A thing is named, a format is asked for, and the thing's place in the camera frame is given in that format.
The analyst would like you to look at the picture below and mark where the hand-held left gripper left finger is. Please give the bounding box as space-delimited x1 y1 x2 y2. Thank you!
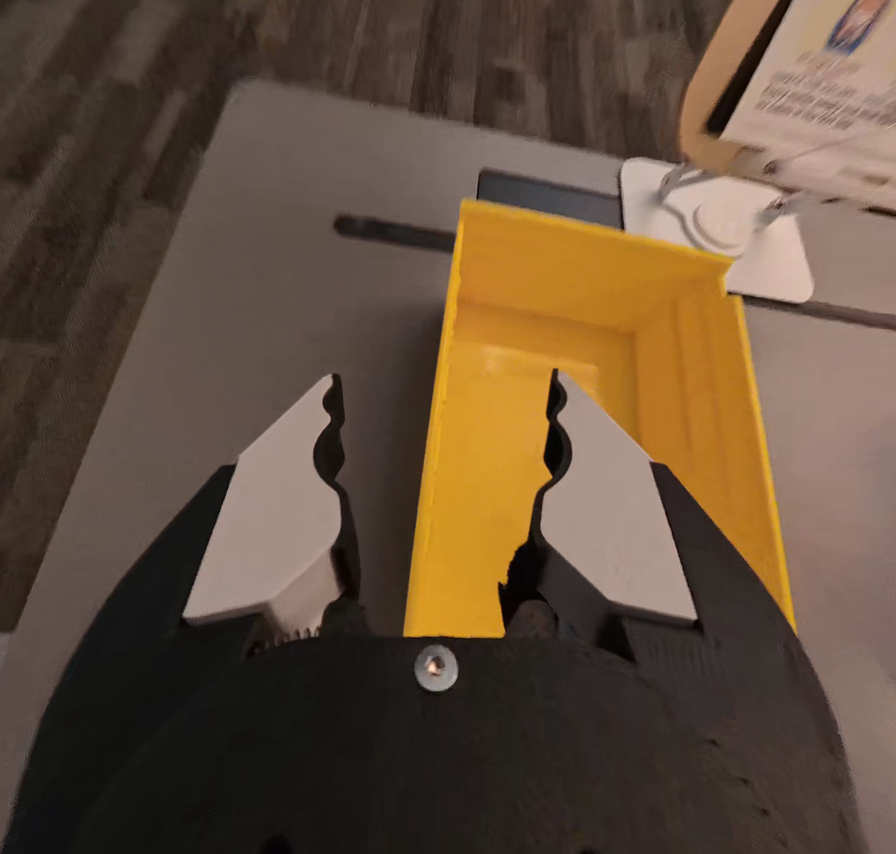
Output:
183 373 364 648

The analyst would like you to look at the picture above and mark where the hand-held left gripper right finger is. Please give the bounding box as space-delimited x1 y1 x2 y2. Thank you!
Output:
498 368 701 624

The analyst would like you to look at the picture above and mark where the wooden clipboard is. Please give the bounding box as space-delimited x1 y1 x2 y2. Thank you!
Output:
679 0 896 211

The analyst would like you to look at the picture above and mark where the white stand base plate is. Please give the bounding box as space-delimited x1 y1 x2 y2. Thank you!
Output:
619 158 816 304

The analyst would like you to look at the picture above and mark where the yellow plastic box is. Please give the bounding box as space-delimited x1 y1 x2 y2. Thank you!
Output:
404 198 799 638

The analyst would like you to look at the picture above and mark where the printed instruction sheet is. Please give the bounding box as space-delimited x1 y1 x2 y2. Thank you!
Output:
714 0 896 169

